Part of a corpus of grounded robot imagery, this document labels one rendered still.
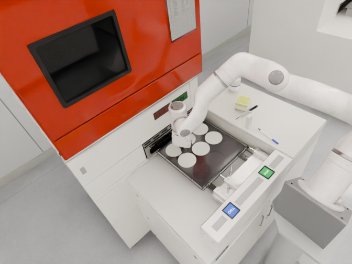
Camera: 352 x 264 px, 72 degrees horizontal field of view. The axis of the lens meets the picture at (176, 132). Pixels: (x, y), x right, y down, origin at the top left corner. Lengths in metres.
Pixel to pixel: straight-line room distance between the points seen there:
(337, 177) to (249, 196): 0.34
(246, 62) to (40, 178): 2.38
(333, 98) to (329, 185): 0.33
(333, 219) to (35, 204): 2.39
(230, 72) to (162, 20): 0.35
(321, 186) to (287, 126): 0.44
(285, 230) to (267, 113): 0.63
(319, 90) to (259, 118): 0.48
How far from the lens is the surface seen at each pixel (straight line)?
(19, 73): 0.86
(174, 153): 1.36
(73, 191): 2.59
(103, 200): 1.44
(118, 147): 1.25
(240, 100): 1.45
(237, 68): 1.07
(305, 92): 1.07
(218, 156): 1.33
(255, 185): 1.18
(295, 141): 1.38
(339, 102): 1.08
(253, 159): 1.36
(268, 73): 0.99
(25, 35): 0.84
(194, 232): 1.22
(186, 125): 1.06
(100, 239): 2.25
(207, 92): 1.08
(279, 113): 1.51
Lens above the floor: 1.96
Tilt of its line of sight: 46 degrees down
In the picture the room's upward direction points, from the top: 10 degrees counter-clockwise
